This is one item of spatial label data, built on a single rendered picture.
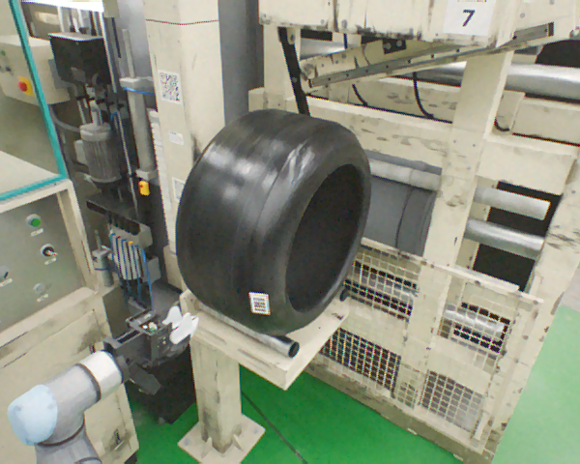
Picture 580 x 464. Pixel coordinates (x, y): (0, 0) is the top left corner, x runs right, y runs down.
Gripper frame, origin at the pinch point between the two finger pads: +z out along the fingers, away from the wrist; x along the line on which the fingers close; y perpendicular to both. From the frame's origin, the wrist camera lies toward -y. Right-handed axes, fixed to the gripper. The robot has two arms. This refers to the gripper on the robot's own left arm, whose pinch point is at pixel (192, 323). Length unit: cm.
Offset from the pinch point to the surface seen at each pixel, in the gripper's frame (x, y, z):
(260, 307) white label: -10.3, 3.4, 10.3
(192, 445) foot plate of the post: 39, -106, 39
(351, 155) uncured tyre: -12, 33, 42
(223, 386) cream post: 25, -66, 41
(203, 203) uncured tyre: 6.9, 23.1, 10.2
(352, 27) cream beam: -4, 60, 48
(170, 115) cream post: 33, 36, 25
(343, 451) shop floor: -15, -103, 74
